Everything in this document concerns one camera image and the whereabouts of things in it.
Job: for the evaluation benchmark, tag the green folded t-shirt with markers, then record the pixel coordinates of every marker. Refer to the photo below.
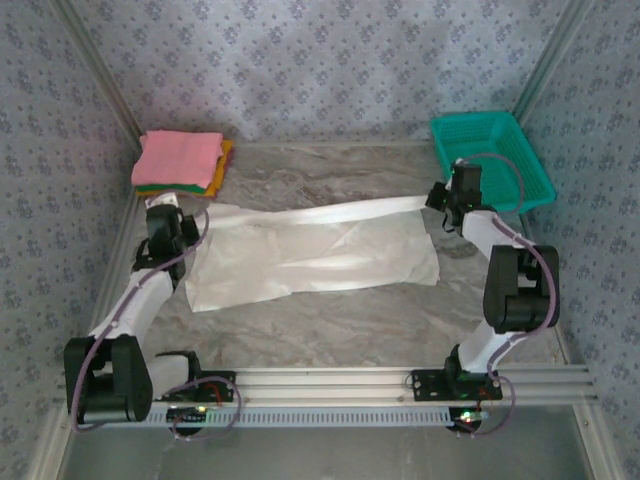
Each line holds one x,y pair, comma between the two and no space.
170,188

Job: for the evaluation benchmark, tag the black controller board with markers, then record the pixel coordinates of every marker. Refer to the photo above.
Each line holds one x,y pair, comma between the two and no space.
187,417
467,419

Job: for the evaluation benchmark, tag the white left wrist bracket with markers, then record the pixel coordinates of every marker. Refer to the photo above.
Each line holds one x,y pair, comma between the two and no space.
160,200

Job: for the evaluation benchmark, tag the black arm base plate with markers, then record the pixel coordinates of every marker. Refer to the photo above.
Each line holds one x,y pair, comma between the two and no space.
430,387
220,387

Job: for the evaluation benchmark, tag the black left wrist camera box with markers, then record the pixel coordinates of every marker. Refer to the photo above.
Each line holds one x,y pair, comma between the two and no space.
189,227

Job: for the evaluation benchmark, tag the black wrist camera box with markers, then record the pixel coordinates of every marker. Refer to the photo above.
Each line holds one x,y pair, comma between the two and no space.
189,227
436,195

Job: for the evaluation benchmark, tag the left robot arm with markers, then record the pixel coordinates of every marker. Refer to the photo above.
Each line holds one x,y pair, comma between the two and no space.
140,305

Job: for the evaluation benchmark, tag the aluminium frame post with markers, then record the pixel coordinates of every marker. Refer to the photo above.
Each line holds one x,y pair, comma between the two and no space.
104,75
551,60
50,450
595,445

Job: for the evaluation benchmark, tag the teal plastic basket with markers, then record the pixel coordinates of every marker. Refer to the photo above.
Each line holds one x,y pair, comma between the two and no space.
500,135

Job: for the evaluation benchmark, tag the aluminium mounting rail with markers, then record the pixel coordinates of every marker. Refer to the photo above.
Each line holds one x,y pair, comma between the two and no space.
325,385

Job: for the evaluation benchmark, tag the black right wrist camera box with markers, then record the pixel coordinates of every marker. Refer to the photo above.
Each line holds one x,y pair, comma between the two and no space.
436,195

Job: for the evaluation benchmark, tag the stack of folded coloured towels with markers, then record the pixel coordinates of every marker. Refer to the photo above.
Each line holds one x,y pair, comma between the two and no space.
221,172

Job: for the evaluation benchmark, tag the white t-shirt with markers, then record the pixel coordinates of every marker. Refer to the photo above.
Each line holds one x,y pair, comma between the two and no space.
300,250

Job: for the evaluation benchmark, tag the pink folded t-shirt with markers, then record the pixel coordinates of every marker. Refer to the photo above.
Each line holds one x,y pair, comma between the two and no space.
175,157

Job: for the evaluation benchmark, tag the aluminium frame rail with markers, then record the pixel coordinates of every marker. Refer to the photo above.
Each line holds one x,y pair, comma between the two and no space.
563,345
122,225

